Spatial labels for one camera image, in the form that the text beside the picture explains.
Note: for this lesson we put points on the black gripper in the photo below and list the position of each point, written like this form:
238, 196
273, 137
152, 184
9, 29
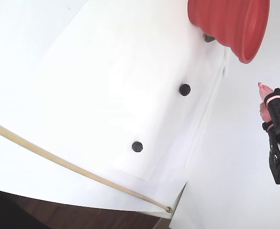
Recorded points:
276, 114

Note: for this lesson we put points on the white paper sheet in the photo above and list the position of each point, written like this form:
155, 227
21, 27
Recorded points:
106, 83

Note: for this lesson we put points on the dark blueberry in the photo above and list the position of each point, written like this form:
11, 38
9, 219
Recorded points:
137, 146
184, 89

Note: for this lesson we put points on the red collapsible silicone cup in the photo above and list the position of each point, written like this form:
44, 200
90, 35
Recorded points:
225, 19

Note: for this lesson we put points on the oval olive green leaf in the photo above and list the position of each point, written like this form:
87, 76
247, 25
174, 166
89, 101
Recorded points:
209, 38

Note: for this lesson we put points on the long thin wooden stick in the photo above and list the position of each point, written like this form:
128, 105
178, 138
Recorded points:
58, 161

